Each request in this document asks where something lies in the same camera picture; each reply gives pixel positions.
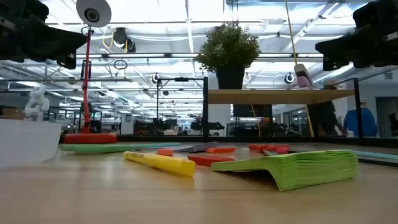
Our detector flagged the person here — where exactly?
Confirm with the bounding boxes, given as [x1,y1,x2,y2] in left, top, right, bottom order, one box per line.
[343,99,378,138]
[316,79,348,137]

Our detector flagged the red desk lamp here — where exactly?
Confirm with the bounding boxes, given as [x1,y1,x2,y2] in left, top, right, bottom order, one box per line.
[63,0,118,144]

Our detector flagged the wooden shelf with black legs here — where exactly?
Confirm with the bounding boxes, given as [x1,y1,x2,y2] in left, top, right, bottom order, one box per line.
[202,77,364,146]

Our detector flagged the clear pencil box pink lid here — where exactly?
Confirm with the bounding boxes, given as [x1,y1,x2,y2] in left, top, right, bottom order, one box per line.
[0,119,62,169]

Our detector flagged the red eraser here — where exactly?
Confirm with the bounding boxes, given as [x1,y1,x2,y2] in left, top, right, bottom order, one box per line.
[187,155,236,167]

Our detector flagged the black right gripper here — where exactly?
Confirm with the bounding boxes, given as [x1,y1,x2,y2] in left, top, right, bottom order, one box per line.
[315,0,398,72]

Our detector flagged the white robot figure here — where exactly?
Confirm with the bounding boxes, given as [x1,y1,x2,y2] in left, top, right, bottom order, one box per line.
[24,86,50,122]

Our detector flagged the green sticky note pad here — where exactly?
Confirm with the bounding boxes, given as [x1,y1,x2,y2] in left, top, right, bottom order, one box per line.
[211,150,359,192]

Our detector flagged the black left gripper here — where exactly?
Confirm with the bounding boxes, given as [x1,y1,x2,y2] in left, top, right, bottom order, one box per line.
[0,0,88,70]

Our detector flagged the purple sticky note pad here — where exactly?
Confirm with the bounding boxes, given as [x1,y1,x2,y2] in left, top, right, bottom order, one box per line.
[172,141,218,153]

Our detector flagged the yellow hanging cord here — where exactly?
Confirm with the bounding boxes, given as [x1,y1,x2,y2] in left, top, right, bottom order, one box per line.
[284,0,315,138]

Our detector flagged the green-handled scissors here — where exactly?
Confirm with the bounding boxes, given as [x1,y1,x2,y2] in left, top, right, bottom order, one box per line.
[60,142,181,155]

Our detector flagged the yellow highlighter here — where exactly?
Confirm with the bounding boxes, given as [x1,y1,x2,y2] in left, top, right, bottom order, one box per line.
[123,151,197,177]

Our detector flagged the pink and white stapler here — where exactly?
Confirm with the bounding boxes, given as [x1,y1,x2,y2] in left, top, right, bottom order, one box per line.
[294,63,314,90]

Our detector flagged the green potted plant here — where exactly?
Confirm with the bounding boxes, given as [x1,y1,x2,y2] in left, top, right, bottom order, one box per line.
[195,21,262,90]

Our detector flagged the red-handled scissors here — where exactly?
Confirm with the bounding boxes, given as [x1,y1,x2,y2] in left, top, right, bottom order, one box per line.
[248,143,290,156]

